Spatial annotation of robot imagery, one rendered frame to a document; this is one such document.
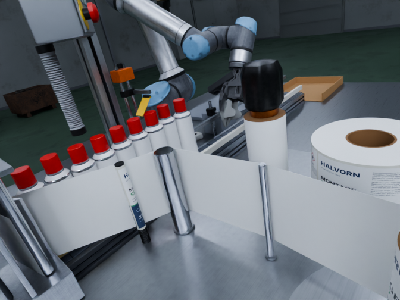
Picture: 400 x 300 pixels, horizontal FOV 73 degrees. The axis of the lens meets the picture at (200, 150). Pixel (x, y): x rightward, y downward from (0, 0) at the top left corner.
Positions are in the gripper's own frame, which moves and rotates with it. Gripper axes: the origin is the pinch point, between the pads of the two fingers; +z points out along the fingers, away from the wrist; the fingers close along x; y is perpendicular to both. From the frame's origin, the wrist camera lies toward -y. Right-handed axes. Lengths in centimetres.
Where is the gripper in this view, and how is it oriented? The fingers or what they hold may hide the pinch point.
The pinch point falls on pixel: (224, 122)
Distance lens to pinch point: 96.3
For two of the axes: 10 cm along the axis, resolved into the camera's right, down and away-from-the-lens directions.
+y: 7.4, 1.6, -6.5
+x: 6.5, 0.7, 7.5
